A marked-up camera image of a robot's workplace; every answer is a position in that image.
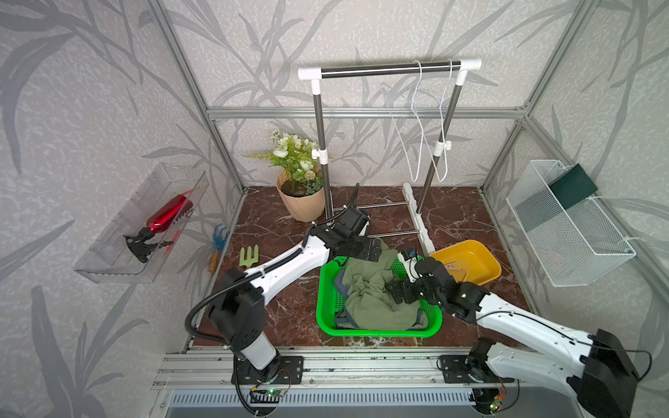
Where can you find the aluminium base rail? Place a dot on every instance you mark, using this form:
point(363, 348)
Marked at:
point(354, 377)

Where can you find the dark green cloth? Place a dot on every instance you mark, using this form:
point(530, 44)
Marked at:
point(572, 187)

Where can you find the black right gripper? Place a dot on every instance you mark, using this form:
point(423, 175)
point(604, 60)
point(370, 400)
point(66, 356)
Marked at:
point(404, 286)

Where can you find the white wire mesh basket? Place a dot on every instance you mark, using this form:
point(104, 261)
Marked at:
point(575, 247)

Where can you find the red spray bottle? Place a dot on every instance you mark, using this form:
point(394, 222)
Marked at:
point(178, 207)

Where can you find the potted plant with white flowers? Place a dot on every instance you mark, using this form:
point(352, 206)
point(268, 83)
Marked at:
point(300, 183)

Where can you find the blue-grey tank top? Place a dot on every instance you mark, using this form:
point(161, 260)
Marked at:
point(341, 318)

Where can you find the clear acrylic wall shelf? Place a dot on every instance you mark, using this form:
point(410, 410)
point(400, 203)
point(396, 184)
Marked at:
point(109, 260)

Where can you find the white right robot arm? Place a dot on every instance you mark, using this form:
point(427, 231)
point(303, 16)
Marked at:
point(593, 369)

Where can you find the yellow plastic bin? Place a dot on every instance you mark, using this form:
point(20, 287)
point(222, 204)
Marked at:
point(469, 261)

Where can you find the green garden hand fork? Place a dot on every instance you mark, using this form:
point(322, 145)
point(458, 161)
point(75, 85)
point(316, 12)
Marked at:
point(249, 256)

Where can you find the olive green tank top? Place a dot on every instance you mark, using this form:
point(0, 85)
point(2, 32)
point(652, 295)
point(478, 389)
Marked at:
point(369, 305)

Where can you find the clothes rack with steel bars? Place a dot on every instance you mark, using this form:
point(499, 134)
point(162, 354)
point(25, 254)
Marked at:
point(461, 69)

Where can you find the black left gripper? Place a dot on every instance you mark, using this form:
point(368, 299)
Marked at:
point(366, 253)

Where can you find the blue garden hand rake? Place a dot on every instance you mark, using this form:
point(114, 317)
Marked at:
point(219, 237)

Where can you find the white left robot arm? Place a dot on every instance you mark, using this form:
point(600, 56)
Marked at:
point(234, 314)

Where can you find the green perforated plastic basket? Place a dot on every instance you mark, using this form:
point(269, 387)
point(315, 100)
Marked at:
point(330, 303)

